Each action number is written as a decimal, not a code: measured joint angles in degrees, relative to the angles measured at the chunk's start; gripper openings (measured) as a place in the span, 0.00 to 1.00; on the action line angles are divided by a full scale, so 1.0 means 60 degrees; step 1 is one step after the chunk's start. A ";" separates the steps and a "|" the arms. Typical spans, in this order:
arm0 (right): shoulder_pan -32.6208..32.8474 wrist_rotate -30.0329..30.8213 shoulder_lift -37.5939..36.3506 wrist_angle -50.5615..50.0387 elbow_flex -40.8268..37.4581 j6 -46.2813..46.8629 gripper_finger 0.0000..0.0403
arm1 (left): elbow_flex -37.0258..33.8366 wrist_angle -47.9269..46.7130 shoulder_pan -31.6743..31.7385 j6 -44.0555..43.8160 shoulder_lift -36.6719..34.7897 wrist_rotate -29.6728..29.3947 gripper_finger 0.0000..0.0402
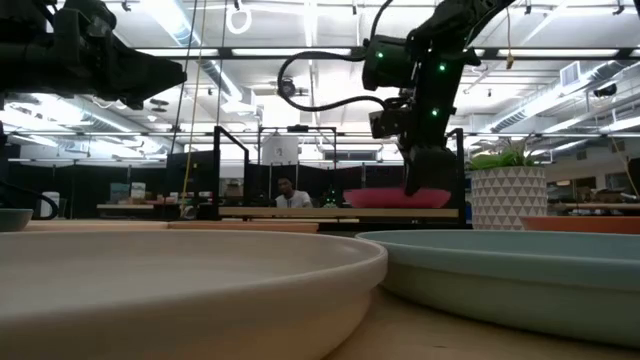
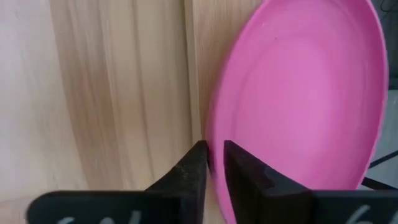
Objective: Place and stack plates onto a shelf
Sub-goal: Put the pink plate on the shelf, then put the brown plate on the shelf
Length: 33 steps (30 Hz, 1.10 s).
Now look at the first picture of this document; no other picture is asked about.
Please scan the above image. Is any orange plate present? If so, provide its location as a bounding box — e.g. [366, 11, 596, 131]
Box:
[519, 215, 640, 236]

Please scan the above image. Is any black background rig frame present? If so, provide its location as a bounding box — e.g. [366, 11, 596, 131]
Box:
[256, 124, 339, 209]

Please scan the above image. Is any light teal plate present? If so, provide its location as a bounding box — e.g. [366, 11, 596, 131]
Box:
[355, 228, 640, 350]

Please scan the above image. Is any green succulent plant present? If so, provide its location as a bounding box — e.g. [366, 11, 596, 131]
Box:
[467, 137, 544, 171]

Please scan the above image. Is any white jug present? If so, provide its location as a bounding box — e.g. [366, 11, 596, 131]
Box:
[39, 191, 61, 219]

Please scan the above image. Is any pale grey plate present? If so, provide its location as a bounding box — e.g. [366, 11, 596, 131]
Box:
[0, 229, 389, 360]

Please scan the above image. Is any white patterned plant pot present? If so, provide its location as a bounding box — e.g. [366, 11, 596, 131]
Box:
[469, 166, 548, 231]

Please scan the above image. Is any white hanging ring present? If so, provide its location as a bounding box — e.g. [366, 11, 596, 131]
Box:
[224, 3, 253, 36]

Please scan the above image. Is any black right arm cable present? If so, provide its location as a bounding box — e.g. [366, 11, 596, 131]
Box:
[276, 0, 396, 114]

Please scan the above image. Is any white hanging sign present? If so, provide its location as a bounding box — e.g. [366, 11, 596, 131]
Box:
[260, 135, 300, 166]

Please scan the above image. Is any peach plate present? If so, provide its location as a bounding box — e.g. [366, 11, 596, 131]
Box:
[23, 218, 170, 232]

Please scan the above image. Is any person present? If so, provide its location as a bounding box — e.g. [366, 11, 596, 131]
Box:
[273, 175, 315, 209]

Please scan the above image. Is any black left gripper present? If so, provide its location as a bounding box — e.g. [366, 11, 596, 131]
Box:
[89, 24, 188, 111]

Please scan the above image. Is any dark teal plate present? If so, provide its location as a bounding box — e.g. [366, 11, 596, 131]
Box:
[0, 208, 35, 233]

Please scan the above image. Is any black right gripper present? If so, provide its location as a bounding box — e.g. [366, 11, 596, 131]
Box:
[399, 94, 459, 197]

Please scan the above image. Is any yellow hanging rope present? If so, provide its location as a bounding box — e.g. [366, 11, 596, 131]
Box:
[180, 0, 209, 211]

